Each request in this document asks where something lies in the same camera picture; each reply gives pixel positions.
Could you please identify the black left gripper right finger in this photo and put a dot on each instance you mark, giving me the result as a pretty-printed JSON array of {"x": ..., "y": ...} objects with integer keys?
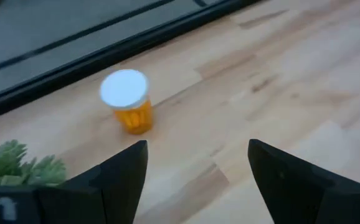
[{"x": 298, "y": 196}]

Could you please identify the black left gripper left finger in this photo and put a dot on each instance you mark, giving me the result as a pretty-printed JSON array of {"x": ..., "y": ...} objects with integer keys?
[{"x": 105, "y": 196}]

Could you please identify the orange pill bottle white cap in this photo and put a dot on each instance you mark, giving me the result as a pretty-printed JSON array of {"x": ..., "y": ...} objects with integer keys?
[{"x": 127, "y": 99}]

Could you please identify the green potted artificial plant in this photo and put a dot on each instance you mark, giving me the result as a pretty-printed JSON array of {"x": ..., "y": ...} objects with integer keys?
[{"x": 8, "y": 165}]

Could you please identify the black aluminium table frame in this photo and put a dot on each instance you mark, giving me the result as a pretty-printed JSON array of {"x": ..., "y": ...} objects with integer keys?
[{"x": 74, "y": 73}]

